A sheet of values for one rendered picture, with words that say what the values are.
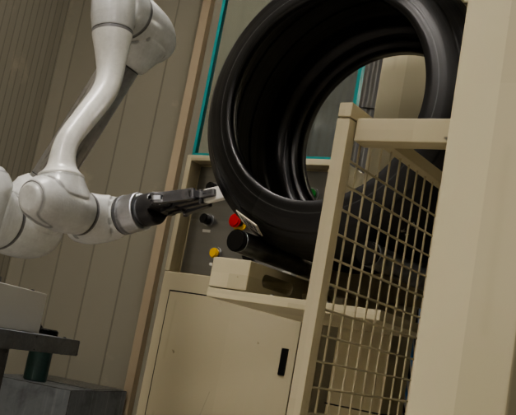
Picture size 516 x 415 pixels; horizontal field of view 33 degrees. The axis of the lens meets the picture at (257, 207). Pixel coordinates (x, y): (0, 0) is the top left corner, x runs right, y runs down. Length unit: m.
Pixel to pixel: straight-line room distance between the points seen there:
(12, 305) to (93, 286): 3.39
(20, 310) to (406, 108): 1.02
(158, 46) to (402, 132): 1.40
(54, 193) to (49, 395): 2.78
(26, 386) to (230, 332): 2.26
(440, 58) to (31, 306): 1.18
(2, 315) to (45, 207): 0.34
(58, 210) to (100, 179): 3.74
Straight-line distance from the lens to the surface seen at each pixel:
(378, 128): 1.04
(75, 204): 1.93
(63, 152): 1.98
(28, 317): 2.23
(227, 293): 1.68
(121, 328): 5.44
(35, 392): 4.63
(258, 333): 2.49
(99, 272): 5.53
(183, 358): 2.62
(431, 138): 1.01
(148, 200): 1.96
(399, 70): 2.07
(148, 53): 2.34
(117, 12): 2.20
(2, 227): 2.23
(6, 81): 5.50
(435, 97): 1.57
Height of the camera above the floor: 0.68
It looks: 10 degrees up
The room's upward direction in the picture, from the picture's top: 11 degrees clockwise
